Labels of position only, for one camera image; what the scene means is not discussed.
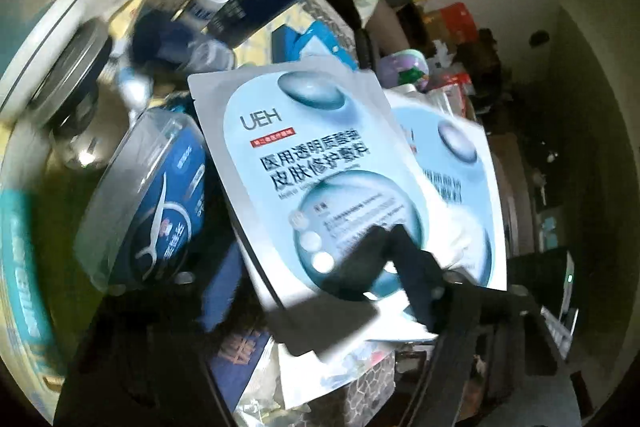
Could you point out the purple green round toy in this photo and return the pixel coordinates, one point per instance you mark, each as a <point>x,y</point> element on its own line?
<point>404,68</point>

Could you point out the red box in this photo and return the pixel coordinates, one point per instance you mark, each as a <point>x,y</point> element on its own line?
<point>452,21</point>

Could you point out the clear round floss pick tub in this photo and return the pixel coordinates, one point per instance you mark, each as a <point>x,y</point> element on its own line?
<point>150,202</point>

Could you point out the black device with green light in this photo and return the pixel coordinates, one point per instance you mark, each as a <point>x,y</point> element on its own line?
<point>542,279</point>

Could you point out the round silver tin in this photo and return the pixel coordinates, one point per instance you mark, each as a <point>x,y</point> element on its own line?
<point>82,62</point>

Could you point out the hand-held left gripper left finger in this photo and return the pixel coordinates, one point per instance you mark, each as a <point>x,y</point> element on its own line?
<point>222,287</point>

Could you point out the grey patterned box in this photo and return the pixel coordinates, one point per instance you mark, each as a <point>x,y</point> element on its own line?
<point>370,389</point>

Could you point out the white blue face mask packet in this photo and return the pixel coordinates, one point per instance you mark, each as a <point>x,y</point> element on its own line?
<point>300,147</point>
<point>465,167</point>

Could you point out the light blue packet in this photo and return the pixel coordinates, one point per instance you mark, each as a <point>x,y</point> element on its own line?
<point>305,42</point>

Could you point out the teal tube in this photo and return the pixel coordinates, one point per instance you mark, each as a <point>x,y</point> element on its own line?
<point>22,277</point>

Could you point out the dark blue printed box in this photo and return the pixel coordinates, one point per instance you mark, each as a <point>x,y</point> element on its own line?
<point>242,367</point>

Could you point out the dark blue capped bottle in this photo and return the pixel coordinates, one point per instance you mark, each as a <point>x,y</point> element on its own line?
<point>165,39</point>

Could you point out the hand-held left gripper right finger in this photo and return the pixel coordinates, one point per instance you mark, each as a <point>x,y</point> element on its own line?
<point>417,277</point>

